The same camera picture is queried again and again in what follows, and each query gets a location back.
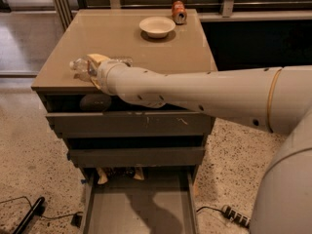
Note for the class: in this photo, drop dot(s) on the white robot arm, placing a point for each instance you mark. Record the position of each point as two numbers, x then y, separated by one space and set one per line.
277 100

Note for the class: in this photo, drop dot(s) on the grey drawer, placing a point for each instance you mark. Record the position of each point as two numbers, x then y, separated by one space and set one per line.
131 124
162 203
137 157

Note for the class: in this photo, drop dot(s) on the snack bags in drawer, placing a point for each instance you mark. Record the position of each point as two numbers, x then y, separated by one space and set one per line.
105 174

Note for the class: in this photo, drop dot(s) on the grey drawer cabinet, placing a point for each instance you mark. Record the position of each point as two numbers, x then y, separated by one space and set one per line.
116 33

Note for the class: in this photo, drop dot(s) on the black adapter on floor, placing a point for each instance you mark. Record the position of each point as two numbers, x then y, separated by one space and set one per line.
77 219

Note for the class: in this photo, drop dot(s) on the clear plastic water bottle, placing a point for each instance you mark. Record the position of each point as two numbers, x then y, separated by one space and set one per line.
82 69

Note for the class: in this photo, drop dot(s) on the grey middle drawer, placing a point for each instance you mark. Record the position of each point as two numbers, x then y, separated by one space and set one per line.
137 157

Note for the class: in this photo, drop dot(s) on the dark round object in drawer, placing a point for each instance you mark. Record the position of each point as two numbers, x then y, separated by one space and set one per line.
95 102

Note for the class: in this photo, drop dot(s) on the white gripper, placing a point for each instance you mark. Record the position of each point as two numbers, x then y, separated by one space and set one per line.
103 70

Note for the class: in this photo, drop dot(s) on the white paper bowl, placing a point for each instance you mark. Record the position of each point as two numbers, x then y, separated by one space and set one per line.
157 27

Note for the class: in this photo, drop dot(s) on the black bar on floor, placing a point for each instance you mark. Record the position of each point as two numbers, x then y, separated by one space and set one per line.
36 209

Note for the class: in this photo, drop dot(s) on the grey bottom drawer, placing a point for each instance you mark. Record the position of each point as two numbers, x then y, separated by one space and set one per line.
162 203

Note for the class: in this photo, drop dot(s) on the black power strip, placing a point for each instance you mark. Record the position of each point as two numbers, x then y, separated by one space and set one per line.
235 216

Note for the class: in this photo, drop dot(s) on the orange soda can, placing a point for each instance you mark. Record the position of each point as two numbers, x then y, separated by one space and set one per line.
179 13

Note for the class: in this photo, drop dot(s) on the grey top drawer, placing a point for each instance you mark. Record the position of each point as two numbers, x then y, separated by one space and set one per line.
131 124

